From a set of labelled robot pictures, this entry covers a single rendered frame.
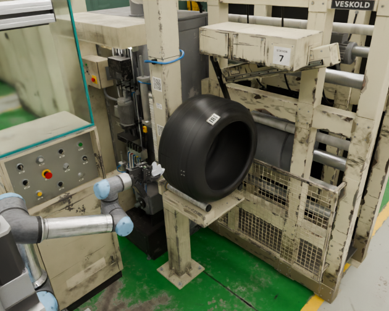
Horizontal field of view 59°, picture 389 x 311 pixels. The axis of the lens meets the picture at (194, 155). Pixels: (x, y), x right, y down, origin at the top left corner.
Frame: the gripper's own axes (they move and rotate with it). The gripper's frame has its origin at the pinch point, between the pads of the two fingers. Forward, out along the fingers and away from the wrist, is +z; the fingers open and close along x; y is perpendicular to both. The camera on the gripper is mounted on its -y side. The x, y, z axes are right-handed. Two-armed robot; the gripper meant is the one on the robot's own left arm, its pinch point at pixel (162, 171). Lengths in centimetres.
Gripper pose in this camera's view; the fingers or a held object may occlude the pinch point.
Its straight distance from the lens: 167.9
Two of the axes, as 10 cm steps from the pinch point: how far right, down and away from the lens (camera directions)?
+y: 0.4, -9.1, -4.1
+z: 7.1, -2.6, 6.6
